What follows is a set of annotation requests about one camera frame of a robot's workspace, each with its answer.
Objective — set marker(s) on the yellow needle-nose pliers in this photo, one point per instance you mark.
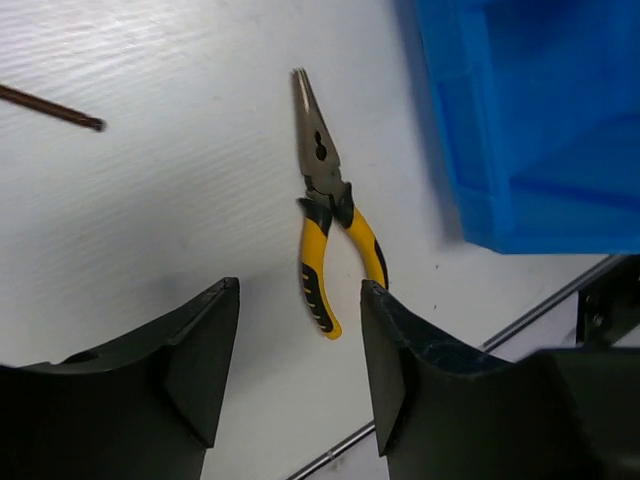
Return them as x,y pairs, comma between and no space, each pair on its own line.
328,199

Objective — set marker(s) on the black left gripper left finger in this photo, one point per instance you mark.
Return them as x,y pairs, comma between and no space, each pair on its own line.
145,405

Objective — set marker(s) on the long ball-end hex key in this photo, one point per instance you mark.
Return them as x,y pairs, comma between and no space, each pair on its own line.
52,109

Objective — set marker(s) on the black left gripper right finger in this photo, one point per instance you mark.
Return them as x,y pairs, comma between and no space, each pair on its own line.
446,410

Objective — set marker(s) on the blue three-compartment plastic bin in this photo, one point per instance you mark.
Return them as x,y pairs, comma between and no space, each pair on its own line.
536,107

